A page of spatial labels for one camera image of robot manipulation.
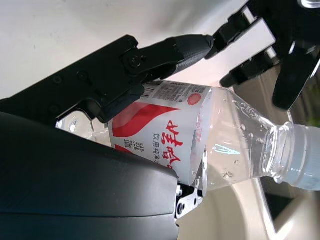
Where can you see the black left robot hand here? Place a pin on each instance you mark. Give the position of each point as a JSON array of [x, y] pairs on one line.
[[297, 30]]

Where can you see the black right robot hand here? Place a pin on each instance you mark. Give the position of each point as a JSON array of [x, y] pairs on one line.
[[75, 187]]

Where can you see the white arched panel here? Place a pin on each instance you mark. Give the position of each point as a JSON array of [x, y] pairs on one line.
[[255, 220]]

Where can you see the clear plastic water bottle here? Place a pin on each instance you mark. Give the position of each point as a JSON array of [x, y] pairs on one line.
[[162, 125]]

